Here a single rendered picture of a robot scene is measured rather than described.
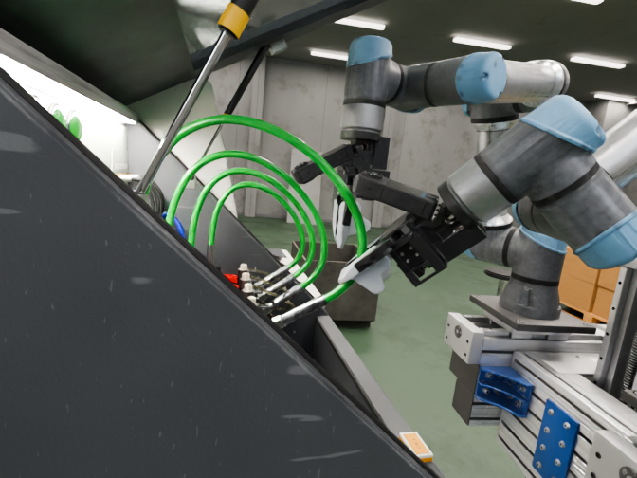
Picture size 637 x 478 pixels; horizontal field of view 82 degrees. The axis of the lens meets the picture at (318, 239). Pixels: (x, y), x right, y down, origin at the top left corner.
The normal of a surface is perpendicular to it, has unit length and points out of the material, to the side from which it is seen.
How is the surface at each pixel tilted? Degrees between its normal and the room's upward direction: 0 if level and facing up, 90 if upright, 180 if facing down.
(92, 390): 90
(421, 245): 103
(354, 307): 90
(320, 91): 90
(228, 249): 90
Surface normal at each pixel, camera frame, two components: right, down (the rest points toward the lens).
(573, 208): -0.50, 0.40
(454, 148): 0.13, 0.18
